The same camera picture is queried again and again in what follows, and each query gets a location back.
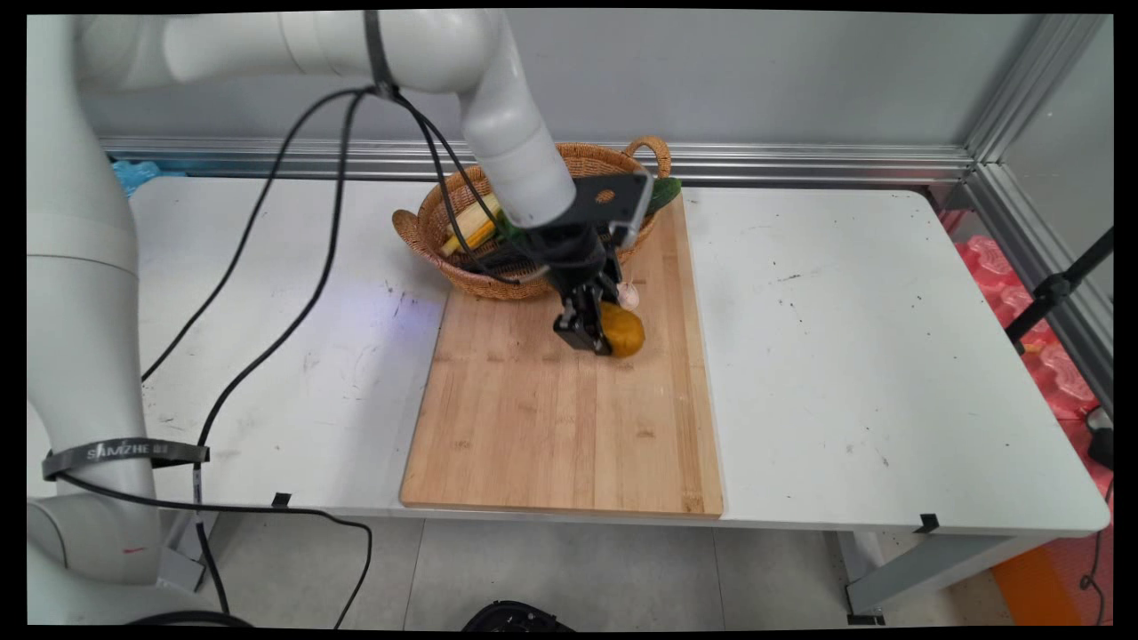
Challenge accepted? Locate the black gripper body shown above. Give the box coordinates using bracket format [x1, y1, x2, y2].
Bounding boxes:
[532, 220, 625, 300]

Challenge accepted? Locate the brown orange potato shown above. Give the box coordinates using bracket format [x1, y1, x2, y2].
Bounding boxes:
[599, 301, 646, 359]

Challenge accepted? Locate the dark green cucumber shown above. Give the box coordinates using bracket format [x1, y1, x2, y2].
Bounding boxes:
[644, 177, 684, 217]

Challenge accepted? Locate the bamboo cutting board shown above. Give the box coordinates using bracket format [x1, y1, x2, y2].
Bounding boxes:
[400, 191, 725, 519]

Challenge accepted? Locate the yellow corn cob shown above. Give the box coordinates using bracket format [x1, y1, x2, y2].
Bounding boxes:
[440, 190, 504, 259]

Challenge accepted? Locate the woven wicker basket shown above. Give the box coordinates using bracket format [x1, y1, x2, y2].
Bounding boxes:
[392, 136, 673, 301]

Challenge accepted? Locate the black round object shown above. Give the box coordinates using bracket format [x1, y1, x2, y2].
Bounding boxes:
[461, 600, 577, 633]

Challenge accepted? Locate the grey table leg with foot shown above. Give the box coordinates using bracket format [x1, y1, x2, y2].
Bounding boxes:
[836, 531, 1057, 626]

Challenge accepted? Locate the black tripod stand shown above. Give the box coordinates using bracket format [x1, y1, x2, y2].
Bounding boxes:
[1005, 228, 1114, 356]

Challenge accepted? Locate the red bubble wrap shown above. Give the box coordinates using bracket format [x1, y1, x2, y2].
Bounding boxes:
[941, 209, 1114, 503]

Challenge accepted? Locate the blue bubble wrap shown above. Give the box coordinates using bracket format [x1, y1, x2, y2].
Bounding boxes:
[110, 159, 163, 197]

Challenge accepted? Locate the small black device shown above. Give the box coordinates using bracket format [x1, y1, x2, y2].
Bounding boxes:
[1086, 406, 1114, 471]

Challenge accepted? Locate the orange floor panel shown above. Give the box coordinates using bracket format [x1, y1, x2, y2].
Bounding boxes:
[990, 533, 1114, 628]

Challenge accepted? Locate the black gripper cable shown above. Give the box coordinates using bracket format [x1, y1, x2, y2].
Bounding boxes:
[388, 87, 545, 287]

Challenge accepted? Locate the horizontal aluminium frame rail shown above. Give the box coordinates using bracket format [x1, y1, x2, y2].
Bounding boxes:
[98, 135, 976, 185]

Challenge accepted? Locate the black cable with white label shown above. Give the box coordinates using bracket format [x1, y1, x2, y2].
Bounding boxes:
[191, 87, 367, 616]

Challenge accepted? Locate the sloping aluminium frame rail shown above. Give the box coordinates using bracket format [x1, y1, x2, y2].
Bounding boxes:
[965, 163, 1114, 414]

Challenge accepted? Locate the upright aluminium frame post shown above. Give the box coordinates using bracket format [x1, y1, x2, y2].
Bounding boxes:
[965, 13, 1112, 166]

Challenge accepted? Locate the black printed velcro strap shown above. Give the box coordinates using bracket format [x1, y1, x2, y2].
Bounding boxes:
[42, 437, 212, 482]

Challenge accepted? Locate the thin black floor cable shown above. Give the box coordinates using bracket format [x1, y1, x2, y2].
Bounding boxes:
[1078, 480, 1114, 626]

